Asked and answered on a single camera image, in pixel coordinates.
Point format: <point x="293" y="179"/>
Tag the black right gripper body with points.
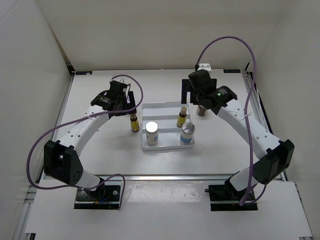
<point x="197" y="98"/>

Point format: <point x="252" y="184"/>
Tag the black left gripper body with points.
<point x="123" y="102"/>

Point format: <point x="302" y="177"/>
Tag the brown spice jar white lid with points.
<point x="201" y="111"/>

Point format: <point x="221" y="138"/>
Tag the yellow bottle tan cap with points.
<point x="134" y="122"/>

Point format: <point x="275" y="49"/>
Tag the yellow bottle brown cap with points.
<point x="182" y="117"/>

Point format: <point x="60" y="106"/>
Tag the white can beige label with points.
<point x="151" y="129"/>

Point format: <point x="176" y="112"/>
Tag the white can blue label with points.
<point x="187" y="133"/>

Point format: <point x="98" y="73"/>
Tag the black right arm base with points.
<point x="222" y="199"/>

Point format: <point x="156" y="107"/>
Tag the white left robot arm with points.
<point x="62" y="157"/>

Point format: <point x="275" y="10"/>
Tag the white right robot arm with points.
<point x="274" y="155"/>

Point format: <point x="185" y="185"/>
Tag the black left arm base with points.
<point x="106" y="197"/>

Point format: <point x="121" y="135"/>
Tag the white stepped organizer tray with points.
<point x="165" y="114"/>

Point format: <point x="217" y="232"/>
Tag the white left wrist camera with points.
<point x="120" y="80"/>

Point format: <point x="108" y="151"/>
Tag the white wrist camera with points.
<point x="204" y="66"/>
<point x="120" y="80"/>

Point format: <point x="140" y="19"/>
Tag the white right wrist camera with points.
<point x="204" y="66"/>

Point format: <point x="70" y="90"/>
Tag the aluminium front rail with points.
<point x="179" y="177"/>

